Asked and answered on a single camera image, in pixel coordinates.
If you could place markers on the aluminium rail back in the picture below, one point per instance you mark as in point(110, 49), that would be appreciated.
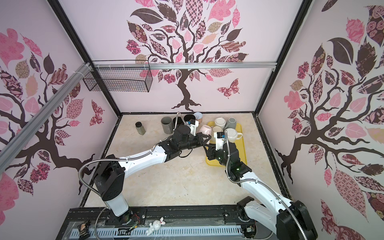
point(171, 66)

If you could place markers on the white bunny figurine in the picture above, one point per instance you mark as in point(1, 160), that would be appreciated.
point(155, 226)

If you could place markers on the all black mug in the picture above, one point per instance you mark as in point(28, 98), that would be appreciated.
point(189, 117)

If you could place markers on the white slotted cable duct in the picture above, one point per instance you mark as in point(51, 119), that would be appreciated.
point(189, 231)

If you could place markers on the spice jar black lid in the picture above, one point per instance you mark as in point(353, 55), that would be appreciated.
point(140, 128)

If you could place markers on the aluminium rail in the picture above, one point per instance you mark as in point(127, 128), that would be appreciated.
point(171, 66)
point(11, 150)

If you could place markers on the black mug white base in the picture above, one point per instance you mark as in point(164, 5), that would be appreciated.
point(178, 121)

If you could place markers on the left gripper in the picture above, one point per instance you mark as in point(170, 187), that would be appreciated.
point(200, 139)

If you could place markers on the white ribbed mug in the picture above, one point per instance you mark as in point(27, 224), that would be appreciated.
point(233, 135)

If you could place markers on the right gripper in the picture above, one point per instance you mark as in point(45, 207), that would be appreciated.
point(212, 150)

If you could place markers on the cream mug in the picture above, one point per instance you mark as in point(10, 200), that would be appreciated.
point(216, 129)

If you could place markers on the black wire basket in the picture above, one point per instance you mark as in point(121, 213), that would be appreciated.
point(129, 77)

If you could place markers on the white mug rear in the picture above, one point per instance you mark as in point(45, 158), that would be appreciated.
point(220, 122)

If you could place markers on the grey mug rear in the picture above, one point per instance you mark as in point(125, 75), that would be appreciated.
point(231, 123)

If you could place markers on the grey mug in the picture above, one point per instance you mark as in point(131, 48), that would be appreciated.
point(167, 124)
point(231, 123)

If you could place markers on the aluminium rail left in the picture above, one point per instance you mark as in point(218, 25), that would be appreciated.
point(11, 150)

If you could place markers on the grey mug front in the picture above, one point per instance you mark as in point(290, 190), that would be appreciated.
point(167, 124)

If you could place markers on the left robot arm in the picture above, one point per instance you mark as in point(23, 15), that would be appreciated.
point(112, 172)

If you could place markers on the yellow plastic tray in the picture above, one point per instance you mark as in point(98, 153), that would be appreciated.
point(240, 146)

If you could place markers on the pink mug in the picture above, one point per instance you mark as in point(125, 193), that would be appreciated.
point(205, 129)

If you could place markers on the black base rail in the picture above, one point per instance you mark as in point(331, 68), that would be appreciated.
point(83, 223)

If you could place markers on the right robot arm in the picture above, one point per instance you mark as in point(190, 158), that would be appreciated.
point(287, 219)

